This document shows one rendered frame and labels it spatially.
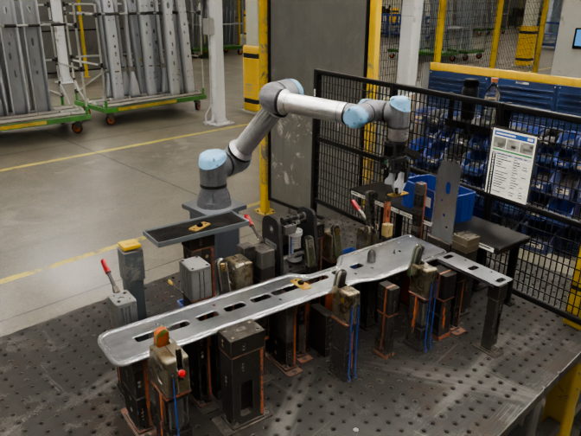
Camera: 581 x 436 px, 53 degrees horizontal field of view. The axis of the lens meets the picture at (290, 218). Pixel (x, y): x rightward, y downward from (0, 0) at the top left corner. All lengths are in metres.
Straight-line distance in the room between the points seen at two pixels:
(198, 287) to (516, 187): 1.39
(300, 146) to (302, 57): 0.73
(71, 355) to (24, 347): 0.20
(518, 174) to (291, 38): 2.76
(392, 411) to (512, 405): 0.40
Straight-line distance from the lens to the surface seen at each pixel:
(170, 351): 1.64
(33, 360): 2.38
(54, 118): 8.76
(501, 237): 2.55
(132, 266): 2.06
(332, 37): 4.56
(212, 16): 8.99
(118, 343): 1.82
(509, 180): 2.61
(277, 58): 5.04
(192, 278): 1.96
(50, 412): 2.11
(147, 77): 10.03
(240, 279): 2.06
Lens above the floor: 1.98
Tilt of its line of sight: 22 degrees down
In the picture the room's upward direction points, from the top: 1 degrees clockwise
